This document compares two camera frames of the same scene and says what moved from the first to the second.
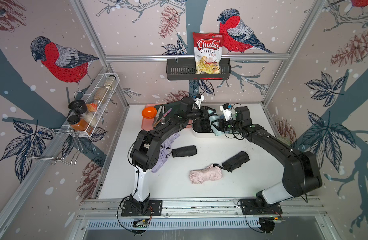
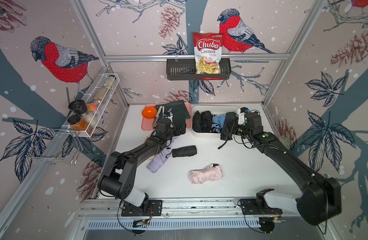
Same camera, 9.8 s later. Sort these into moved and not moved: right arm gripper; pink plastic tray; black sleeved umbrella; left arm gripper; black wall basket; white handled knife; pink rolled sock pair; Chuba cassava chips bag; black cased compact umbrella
Moved: black sleeved umbrella; left arm gripper; right arm gripper
Not moved: pink rolled sock pair; Chuba cassava chips bag; black wall basket; black cased compact umbrella; pink plastic tray; white handled knife
